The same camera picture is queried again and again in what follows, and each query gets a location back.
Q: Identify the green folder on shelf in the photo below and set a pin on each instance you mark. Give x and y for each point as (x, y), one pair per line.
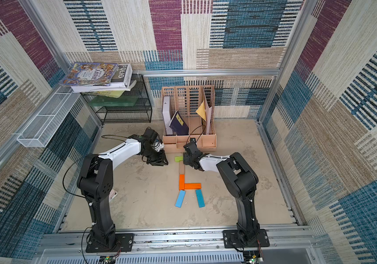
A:
(104, 101)

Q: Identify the peach desk file organizer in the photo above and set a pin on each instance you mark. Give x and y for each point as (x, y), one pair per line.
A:
(186, 100)

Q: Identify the white binder in organizer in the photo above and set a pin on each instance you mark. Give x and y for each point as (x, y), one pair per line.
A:
(166, 112)

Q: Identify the dark navy notebook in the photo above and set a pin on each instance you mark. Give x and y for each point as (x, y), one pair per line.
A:
(178, 125)

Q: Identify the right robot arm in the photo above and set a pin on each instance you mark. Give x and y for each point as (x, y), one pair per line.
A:
(241, 182)

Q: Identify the black and white Folio book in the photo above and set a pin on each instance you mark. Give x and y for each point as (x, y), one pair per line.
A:
(120, 81)

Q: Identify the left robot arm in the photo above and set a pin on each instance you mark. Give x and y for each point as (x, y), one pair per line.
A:
(96, 180)

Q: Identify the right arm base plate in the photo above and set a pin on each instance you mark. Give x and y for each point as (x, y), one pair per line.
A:
(235, 239)

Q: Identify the pink folder in organizer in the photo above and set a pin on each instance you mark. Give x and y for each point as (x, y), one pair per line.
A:
(209, 104)

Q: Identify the orange block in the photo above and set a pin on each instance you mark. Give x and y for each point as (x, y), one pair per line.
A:
(182, 182)
(192, 186)

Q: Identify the natural wood building block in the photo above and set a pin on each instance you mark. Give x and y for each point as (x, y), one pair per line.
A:
(181, 168)

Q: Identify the teal building block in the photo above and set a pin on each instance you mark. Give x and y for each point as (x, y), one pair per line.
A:
(200, 199)

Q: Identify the light blue building block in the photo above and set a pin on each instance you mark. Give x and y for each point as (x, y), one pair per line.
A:
(180, 198)

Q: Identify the white wire mesh basket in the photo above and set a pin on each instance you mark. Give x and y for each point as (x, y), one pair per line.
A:
(40, 130)

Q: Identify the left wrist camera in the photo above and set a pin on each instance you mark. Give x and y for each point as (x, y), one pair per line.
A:
(158, 145)

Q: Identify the colourful illustrated book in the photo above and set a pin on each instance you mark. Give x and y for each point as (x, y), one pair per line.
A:
(90, 74)

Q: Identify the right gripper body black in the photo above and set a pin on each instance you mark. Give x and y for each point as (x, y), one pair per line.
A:
(190, 159)

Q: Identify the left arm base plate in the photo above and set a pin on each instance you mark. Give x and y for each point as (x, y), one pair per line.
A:
(118, 242)

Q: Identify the yellow paper envelope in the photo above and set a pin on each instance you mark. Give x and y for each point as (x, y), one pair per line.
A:
(201, 111)

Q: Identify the black wire shelf rack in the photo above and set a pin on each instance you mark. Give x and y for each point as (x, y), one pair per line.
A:
(141, 112)

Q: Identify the pink eraser box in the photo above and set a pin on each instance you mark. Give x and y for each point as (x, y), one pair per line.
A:
(112, 195)

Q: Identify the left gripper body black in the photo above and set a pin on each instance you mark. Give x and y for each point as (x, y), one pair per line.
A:
(154, 157)

